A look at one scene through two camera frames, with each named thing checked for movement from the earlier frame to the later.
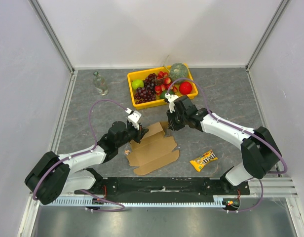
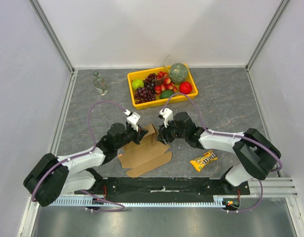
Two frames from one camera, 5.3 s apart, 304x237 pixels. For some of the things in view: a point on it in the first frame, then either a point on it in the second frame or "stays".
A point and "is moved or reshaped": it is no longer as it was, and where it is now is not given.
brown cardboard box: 154,150 is moved or reshaped
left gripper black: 140,134 stays
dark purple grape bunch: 148,93 stays
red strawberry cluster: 163,82 stays
